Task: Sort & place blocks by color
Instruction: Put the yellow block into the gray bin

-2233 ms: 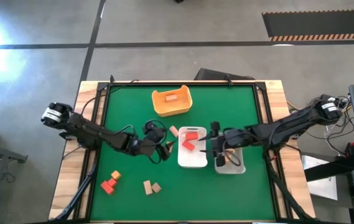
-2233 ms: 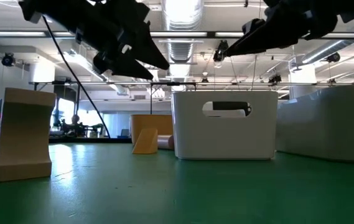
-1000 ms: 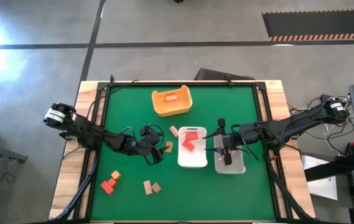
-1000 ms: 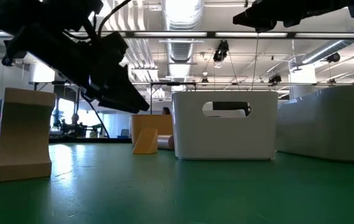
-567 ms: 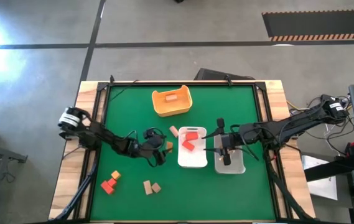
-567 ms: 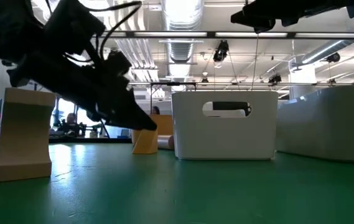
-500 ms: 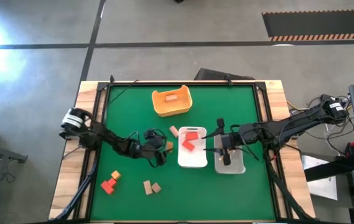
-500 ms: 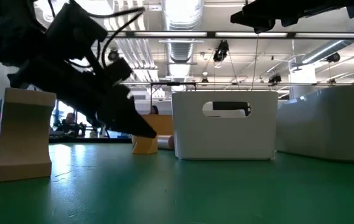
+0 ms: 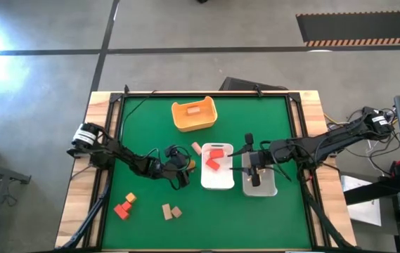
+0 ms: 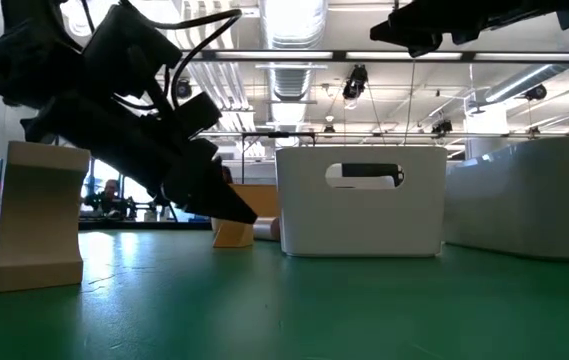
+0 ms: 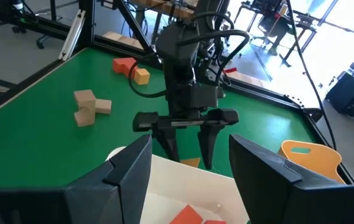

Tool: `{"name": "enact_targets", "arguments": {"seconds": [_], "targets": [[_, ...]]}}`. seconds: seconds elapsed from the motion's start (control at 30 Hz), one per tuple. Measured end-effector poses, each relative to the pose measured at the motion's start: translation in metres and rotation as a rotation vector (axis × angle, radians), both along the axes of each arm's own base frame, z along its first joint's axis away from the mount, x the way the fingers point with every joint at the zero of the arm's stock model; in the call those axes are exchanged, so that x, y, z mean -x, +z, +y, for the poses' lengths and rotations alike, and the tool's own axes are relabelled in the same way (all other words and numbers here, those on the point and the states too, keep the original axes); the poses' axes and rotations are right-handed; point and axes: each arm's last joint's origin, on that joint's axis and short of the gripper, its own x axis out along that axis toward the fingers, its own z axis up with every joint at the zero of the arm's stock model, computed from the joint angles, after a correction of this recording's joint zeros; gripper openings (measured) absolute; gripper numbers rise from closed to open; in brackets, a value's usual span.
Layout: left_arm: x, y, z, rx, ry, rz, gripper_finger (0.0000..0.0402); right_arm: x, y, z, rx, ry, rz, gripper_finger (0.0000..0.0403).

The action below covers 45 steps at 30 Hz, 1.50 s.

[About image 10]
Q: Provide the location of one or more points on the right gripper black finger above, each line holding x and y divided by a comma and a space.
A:
406, 32

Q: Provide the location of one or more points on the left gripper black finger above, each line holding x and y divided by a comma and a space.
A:
204, 190

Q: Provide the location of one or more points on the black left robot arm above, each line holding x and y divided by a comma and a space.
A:
29, 60

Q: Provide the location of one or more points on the orange wooden block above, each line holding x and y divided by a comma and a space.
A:
234, 235

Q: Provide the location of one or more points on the orange plastic bin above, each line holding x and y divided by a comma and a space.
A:
261, 200

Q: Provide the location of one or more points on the person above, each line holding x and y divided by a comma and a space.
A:
110, 197

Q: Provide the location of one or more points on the natural wooden block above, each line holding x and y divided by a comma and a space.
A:
39, 215
266, 229

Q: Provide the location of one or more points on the black ceiling spotlight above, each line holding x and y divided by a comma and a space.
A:
184, 89
535, 92

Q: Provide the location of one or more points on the white plastic bin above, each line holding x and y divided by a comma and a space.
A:
364, 220

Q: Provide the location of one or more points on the grey plastic bin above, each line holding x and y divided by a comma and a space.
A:
529, 200

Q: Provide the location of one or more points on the black overhead camera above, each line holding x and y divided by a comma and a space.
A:
355, 82

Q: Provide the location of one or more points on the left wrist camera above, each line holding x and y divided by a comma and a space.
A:
129, 50

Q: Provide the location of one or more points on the silver ventilation duct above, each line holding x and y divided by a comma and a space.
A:
291, 30

